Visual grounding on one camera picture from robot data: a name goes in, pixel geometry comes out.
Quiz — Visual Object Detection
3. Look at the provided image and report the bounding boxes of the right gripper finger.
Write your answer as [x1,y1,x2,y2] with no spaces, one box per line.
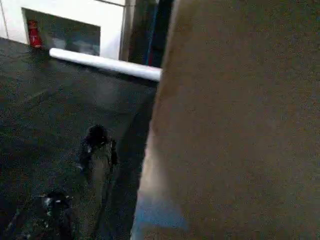
[14,124,119,240]

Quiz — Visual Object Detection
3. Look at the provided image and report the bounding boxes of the white plastic table leg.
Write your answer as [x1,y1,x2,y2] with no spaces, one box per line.
[48,47,163,83]

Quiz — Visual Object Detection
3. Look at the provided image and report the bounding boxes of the white plastic table top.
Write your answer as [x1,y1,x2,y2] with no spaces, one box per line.
[129,0,320,240]

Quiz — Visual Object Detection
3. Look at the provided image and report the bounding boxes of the white glass-door cabinet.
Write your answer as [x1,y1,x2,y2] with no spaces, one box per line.
[0,0,126,61]

